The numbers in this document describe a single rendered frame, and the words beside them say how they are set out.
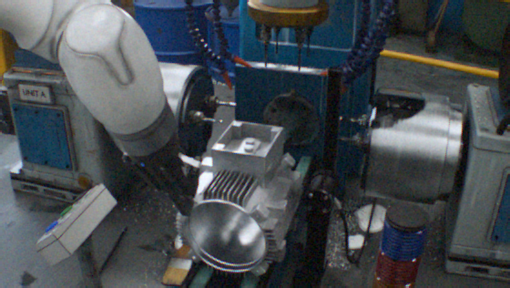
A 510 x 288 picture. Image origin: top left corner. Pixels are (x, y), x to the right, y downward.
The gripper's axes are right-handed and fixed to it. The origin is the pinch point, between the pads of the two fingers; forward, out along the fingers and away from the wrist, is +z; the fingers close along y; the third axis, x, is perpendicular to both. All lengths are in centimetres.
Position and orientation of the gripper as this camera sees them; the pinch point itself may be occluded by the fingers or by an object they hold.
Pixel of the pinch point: (182, 200)
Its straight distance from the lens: 91.8
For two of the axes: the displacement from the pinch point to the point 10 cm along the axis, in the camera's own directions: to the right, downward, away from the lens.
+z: 1.3, 5.3, 8.4
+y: -9.6, -1.4, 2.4
